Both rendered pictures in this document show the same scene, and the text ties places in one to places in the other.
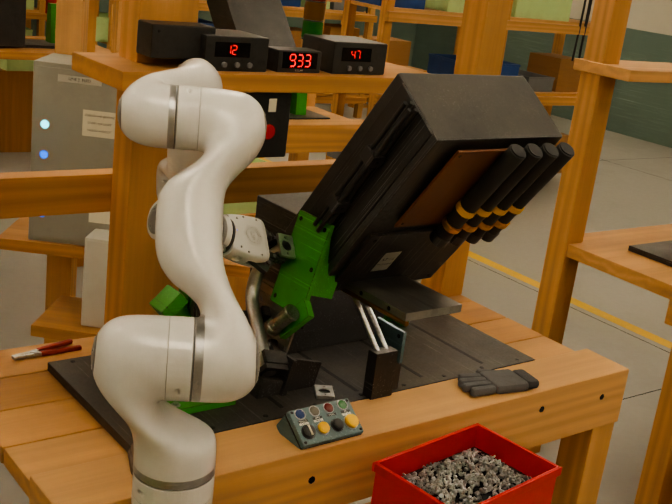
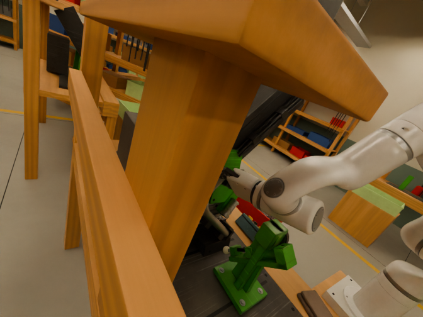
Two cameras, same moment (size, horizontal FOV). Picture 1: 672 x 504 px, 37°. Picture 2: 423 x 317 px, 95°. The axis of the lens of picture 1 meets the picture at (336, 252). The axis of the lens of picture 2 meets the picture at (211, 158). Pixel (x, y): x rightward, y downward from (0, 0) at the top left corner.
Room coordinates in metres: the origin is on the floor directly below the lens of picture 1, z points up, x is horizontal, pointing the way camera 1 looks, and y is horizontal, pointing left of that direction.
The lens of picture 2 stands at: (2.16, 0.73, 1.48)
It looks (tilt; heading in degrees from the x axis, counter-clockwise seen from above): 22 degrees down; 266
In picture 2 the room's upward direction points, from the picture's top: 22 degrees clockwise
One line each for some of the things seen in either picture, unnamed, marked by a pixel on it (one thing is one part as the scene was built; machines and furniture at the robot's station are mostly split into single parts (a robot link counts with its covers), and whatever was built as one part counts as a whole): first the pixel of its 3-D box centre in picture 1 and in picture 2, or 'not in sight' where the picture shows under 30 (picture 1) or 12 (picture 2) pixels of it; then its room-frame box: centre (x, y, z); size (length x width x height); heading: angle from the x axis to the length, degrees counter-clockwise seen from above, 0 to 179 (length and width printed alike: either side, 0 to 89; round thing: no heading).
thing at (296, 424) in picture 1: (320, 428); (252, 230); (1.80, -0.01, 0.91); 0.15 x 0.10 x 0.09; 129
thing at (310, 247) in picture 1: (313, 262); (221, 171); (2.05, 0.05, 1.17); 0.13 x 0.12 x 0.20; 129
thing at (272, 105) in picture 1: (243, 119); not in sight; (2.24, 0.24, 1.42); 0.17 x 0.12 x 0.15; 129
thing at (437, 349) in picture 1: (309, 364); (178, 214); (2.15, 0.03, 0.89); 1.10 x 0.42 x 0.02; 129
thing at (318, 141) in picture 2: not in sight; (292, 120); (-0.17, -5.39, 1.10); 3.01 x 0.55 x 2.20; 128
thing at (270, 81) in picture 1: (275, 74); (158, 34); (2.35, 0.19, 1.52); 0.90 x 0.25 x 0.04; 129
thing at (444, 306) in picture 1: (375, 284); not in sight; (2.12, -0.10, 1.11); 0.39 x 0.16 x 0.03; 39
